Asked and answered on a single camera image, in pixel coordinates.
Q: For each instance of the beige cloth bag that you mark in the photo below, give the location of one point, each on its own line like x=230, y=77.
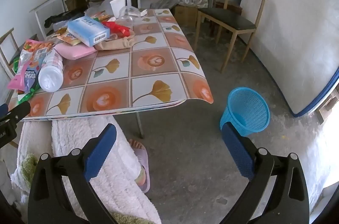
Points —
x=114, y=44

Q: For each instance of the pink soft packet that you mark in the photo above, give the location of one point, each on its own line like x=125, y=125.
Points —
x=74, y=52

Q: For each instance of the white board blue edge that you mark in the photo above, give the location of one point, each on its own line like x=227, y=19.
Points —
x=291, y=28

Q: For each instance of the green red snack bag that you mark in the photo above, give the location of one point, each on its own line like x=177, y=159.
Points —
x=26, y=97

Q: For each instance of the grey cloth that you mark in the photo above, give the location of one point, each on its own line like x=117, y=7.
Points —
x=165, y=1

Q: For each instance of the blue plastic basket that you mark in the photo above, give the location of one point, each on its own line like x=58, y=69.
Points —
x=246, y=107

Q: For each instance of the pink slipper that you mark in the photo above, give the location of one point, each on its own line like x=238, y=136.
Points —
x=145, y=160

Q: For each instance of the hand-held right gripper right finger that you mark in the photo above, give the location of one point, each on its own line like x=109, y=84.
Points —
x=238, y=152

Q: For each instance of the wooden chair black seat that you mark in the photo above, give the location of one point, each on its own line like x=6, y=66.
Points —
x=8, y=34
x=227, y=17

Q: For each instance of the white fleece robe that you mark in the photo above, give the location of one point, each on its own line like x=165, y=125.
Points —
x=79, y=134

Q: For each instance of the white paper cup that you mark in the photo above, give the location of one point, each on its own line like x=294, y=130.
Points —
x=117, y=8

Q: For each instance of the white plastic bottle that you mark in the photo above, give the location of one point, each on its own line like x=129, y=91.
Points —
x=50, y=75

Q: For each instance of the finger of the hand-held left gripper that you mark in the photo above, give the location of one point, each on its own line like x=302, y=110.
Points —
x=18, y=111
x=3, y=109

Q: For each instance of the yellow orange snack packet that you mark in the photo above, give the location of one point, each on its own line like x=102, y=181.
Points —
x=67, y=38

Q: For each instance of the person's foot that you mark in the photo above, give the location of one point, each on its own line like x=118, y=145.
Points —
x=137, y=146

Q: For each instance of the red packet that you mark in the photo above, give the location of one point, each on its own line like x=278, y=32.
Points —
x=116, y=27

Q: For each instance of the blue tissue box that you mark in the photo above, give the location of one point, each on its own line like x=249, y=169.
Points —
x=87, y=29

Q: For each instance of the black cloth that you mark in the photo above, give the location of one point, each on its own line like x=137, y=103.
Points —
x=61, y=18

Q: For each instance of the pink blue snack bag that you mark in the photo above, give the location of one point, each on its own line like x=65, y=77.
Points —
x=29, y=73

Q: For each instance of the metal table leg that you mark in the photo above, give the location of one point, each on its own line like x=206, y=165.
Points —
x=139, y=126

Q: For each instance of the leaf patterned tablecloth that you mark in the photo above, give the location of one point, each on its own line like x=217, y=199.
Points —
x=148, y=62

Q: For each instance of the cardboard box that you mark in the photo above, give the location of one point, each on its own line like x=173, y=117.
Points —
x=185, y=15
x=75, y=3

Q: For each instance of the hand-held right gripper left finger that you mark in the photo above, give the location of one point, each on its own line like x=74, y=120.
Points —
x=100, y=152

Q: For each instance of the colourful snack packet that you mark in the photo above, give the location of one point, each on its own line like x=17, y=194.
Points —
x=98, y=16

